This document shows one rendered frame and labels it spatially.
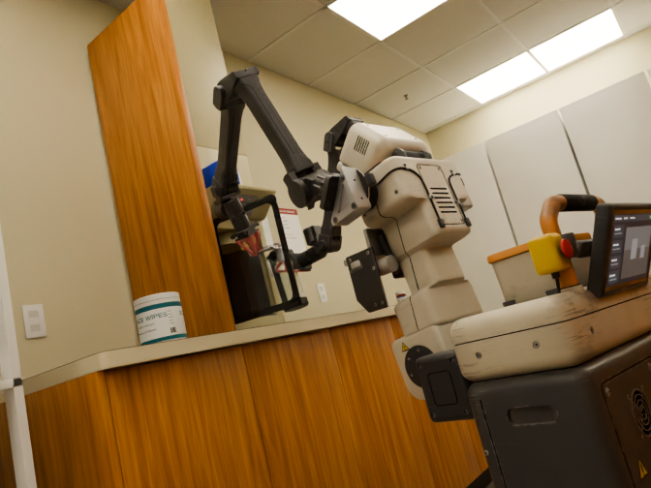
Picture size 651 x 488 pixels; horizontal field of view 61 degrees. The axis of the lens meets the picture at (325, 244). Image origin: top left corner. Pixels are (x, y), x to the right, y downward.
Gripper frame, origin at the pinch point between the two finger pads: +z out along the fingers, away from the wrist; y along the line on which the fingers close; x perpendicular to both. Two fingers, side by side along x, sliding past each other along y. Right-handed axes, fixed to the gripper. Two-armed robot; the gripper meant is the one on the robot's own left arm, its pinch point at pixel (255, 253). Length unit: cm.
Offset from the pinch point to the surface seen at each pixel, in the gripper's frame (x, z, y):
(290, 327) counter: 8.3, 24.7, 12.9
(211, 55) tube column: -22, -76, -66
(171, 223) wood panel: -32.2, -20.0, -5.7
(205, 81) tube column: -22, -66, -53
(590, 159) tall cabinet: 101, 77, -299
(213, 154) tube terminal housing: -22, -37, -35
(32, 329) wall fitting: -69, -8, 39
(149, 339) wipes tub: -10.6, 3.5, 48.6
